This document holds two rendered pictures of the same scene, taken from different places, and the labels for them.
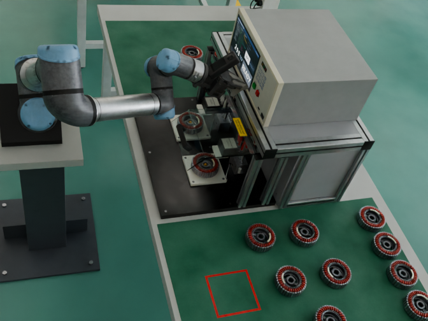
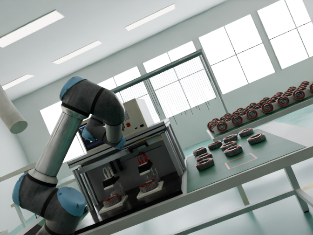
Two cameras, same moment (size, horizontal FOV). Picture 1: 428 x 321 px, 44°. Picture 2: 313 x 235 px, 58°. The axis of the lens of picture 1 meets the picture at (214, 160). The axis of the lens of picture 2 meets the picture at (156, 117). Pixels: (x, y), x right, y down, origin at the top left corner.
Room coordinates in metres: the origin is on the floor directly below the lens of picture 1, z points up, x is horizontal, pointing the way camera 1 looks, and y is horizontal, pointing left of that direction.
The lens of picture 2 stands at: (0.35, 1.28, 1.16)
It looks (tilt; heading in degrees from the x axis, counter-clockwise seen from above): 0 degrees down; 305
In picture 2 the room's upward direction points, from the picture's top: 23 degrees counter-clockwise
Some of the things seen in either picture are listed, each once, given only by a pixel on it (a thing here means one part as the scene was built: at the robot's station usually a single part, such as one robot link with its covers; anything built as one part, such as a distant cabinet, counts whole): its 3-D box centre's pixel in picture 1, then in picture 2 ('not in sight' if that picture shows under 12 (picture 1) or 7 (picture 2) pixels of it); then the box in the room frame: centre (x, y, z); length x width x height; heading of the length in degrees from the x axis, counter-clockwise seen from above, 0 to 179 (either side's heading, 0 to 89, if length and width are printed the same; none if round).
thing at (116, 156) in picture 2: (231, 102); (119, 155); (1.61, 0.00, 1.03); 0.62 x 0.01 x 0.03; 28
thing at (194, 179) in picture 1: (204, 169); (150, 189); (1.46, 0.03, 0.78); 0.15 x 0.15 x 0.01; 28
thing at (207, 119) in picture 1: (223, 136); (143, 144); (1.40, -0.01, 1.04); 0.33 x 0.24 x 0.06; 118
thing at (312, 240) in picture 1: (304, 232); (204, 157); (1.29, -0.41, 0.77); 0.11 x 0.11 x 0.04
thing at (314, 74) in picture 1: (297, 64); (118, 123); (1.70, -0.21, 1.22); 0.44 x 0.39 x 0.20; 28
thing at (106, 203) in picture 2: not in sight; (112, 200); (1.67, 0.14, 0.80); 0.11 x 0.11 x 0.04
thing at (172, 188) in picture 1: (199, 149); (133, 198); (1.57, 0.07, 0.76); 0.64 x 0.47 x 0.02; 28
